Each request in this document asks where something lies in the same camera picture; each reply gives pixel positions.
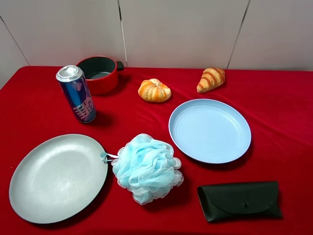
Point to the striped croissant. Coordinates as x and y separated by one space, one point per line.
211 78

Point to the round striped bread bun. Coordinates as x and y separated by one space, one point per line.
153 90

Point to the light blue bath pouf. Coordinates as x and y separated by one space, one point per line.
146 167

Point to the light blue plastic plate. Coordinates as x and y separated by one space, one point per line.
209 131

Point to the blue drink can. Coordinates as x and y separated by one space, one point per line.
74 86

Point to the grey metal plate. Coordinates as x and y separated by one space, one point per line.
58 179

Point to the red tablecloth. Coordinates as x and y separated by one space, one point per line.
278 105

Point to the black leather glasses case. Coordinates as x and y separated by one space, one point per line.
239 200

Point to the red pot with black handle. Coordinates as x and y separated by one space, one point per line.
101 73

